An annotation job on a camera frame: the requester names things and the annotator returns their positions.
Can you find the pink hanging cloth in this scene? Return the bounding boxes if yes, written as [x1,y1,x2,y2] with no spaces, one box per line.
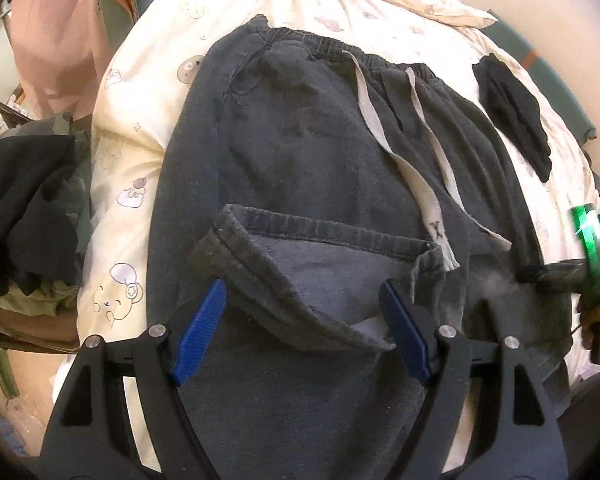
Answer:
[10,0,112,119]

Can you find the dark grey pants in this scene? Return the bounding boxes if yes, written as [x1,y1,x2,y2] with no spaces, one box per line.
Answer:
[146,15,571,479]

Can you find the black cloth on bed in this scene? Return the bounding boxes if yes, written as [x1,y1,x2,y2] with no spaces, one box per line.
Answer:
[472,54,552,183]

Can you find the cream bear print bedsheet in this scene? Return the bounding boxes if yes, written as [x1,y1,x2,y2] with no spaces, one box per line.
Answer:
[51,0,600,476]

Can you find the dark clothes pile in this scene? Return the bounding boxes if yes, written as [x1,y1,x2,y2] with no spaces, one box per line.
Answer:
[0,112,91,297]

